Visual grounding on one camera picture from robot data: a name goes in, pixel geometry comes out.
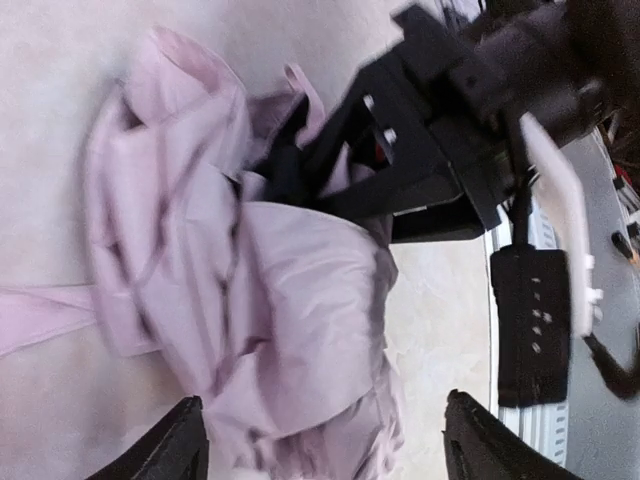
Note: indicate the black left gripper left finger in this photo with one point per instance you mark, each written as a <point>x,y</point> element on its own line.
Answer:
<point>175,448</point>

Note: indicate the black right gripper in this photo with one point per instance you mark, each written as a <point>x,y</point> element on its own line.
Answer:
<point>405,141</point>

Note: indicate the pink folding umbrella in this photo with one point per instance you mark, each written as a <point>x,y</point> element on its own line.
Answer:
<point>272,314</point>

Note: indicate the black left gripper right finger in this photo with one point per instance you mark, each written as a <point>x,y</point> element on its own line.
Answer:
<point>479,447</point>

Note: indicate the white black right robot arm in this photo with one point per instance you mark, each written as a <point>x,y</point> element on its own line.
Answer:
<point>570,64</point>

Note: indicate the aluminium front rail frame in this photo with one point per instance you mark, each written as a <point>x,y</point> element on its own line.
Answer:
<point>594,433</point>

